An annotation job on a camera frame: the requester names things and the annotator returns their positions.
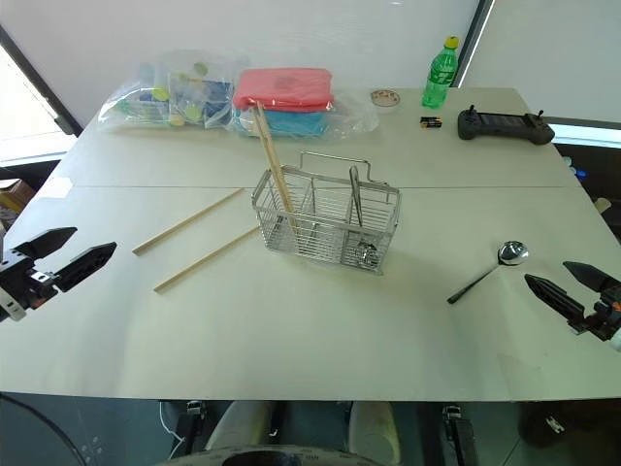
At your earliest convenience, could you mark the clear bag of toys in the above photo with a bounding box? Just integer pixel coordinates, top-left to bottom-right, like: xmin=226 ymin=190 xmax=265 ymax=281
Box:
xmin=97 ymin=48 xmax=249 ymax=130

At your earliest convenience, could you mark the blue folded cloth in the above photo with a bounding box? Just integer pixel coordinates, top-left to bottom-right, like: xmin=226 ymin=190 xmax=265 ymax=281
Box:
xmin=236 ymin=108 xmax=327 ymax=139

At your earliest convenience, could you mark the green plastic soda bottle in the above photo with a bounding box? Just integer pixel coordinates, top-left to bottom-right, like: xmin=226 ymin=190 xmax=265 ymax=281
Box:
xmin=420 ymin=34 xmax=460 ymax=110

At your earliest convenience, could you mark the steel wire cutlery basket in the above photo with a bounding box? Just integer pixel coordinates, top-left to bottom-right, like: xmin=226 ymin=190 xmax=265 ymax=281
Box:
xmin=250 ymin=150 xmax=404 ymax=277

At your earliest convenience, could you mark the white rounded shape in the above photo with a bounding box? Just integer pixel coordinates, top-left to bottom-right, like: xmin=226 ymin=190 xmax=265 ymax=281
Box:
xmin=347 ymin=401 xmax=402 ymax=463

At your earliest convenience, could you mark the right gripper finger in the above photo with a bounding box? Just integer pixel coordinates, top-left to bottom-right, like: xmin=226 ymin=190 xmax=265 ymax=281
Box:
xmin=524 ymin=273 xmax=587 ymax=321
xmin=562 ymin=260 xmax=621 ymax=293

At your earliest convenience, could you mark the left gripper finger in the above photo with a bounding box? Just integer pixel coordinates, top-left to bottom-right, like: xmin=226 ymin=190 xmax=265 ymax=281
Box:
xmin=46 ymin=241 xmax=118 ymax=293
xmin=9 ymin=226 xmax=79 ymax=266

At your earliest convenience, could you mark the black table bracket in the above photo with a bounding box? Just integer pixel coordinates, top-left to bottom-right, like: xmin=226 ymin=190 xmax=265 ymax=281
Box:
xmin=441 ymin=405 xmax=480 ymax=466
xmin=185 ymin=400 xmax=209 ymax=455

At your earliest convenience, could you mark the clear plastic bag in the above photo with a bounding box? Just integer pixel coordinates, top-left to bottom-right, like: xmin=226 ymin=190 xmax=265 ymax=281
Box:
xmin=226 ymin=66 xmax=380 ymax=143

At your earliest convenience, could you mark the dark window frame bar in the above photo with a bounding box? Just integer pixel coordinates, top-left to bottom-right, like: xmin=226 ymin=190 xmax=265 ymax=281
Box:
xmin=0 ymin=22 xmax=82 ymax=139
xmin=457 ymin=0 xmax=497 ymax=89

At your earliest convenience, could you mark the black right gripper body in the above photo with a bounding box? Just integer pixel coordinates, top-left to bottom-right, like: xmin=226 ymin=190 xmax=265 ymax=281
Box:
xmin=567 ymin=283 xmax=621 ymax=344

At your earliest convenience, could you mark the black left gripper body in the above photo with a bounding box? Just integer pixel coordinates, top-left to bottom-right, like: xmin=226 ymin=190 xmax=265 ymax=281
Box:
xmin=0 ymin=252 xmax=60 ymax=312

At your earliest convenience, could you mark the dark lump with white mark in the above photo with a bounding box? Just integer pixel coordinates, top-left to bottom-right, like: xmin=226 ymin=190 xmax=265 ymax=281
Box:
xmin=516 ymin=401 xmax=621 ymax=450

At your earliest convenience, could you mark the steel spoon with black handle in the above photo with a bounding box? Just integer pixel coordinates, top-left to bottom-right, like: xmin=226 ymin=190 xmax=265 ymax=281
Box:
xmin=446 ymin=240 xmax=531 ymax=306

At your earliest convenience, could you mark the wooden chopstick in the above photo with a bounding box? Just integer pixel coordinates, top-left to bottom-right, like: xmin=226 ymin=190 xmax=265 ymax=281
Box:
xmin=153 ymin=225 xmax=262 ymax=294
xmin=131 ymin=187 xmax=245 ymax=256
xmin=255 ymin=100 xmax=298 ymax=229
xmin=250 ymin=106 xmax=295 ymax=230

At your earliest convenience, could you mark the thin white cable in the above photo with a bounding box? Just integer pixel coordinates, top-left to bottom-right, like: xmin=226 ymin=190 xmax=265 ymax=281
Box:
xmin=158 ymin=400 xmax=187 ymax=450

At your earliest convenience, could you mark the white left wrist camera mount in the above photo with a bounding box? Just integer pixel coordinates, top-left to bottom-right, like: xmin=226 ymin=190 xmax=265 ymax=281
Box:
xmin=0 ymin=285 xmax=28 ymax=324

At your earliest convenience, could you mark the red folded cloth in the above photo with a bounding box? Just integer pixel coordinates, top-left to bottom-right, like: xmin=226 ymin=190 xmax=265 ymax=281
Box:
xmin=232 ymin=67 xmax=337 ymax=114

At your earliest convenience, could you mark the cardboard box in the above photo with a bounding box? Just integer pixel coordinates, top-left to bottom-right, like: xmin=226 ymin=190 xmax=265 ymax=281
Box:
xmin=0 ymin=178 xmax=36 ymax=215

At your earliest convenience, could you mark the dark grey remote controller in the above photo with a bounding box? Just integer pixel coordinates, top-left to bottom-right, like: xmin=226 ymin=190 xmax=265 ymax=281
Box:
xmin=456 ymin=105 xmax=557 ymax=147

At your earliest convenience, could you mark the small round lidded container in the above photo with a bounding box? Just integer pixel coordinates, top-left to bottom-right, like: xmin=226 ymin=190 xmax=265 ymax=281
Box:
xmin=369 ymin=88 xmax=403 ymax=113

